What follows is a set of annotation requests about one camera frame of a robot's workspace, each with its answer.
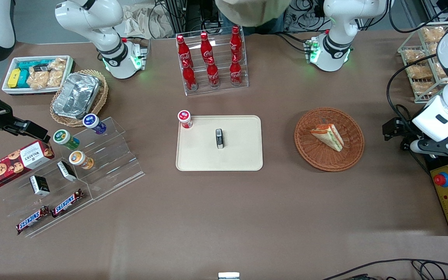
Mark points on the triangular sandwich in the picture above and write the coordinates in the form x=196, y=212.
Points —
x=327, y=136

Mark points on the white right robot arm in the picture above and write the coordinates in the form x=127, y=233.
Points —
x=91, y=19

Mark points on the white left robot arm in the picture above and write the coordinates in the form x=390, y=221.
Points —
x=340, y=23

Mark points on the aluminium foil tray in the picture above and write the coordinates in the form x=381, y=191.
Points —
x=76, y=95

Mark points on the oval wicker basket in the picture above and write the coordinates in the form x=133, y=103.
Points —
x=101, y=95

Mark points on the round brown wicker basket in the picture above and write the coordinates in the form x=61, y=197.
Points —
x=313, y=155

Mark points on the beige plastic tray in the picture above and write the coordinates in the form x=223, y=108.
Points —
x=239, y=155

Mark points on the white plastic bin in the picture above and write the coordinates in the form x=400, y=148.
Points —
x=8, y=90

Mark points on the Walkers red cookie box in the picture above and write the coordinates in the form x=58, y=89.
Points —
x=14, y=163

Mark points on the green gum bottle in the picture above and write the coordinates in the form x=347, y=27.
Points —
x=63, y=138

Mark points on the small yellow box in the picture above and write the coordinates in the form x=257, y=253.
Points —
x=14, y=78

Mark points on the teal box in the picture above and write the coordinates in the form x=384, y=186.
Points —
x=33, y=64
x=23, y=79

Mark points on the clear cracker packet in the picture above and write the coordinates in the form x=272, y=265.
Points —
x=57, y=72
x=38, y=79

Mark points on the clear snack packet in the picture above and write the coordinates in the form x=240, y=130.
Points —
x=426, y=87
x=433, y=34
x=419, y=72
x=413, y=55

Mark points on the small black box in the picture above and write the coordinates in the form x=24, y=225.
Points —
x=39, y=186
x=219, y=139
x=67, y=171

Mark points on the orange gum bottle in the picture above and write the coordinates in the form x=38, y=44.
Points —
x=80, y=159

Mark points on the purple gum bottle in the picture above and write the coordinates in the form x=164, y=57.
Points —
x=93, y=122

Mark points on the Snickers chocolate bar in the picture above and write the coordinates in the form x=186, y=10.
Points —
x=32, y=220
x=67, y=203

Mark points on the clear acrylic stepped stand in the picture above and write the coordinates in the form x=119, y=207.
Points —
x=111, y=171

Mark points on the red cap gum bottle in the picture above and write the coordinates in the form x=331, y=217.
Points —
x=185, y=118

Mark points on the crumpled beige paper bag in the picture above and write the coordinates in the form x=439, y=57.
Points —
x=146, y=21

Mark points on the red Coca-Cola bottle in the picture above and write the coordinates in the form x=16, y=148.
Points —
x=189, y=77
x=206, y=48
x=235, y=73
x=236, y=42
x=213, y=74
x=183, y=50

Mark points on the clear acrylic bottle rack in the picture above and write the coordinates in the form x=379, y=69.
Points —
x=224, y=90

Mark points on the person in beige shirt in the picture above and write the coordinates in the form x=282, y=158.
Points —
x=251, y=11

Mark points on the small white object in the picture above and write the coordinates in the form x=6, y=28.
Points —
x=228, y=276

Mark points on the black metal frame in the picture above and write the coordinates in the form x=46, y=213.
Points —
x=193, y=13

